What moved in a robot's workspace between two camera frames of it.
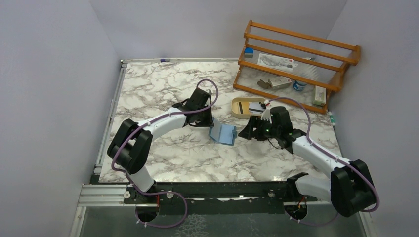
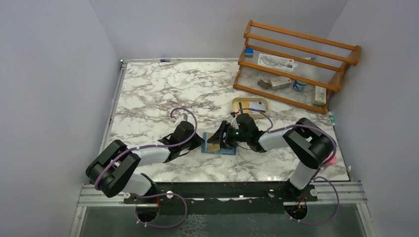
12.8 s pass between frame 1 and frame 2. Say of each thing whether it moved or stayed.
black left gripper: moved
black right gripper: moved
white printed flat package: stayed
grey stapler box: stayed
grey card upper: stayed
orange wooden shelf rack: stayed
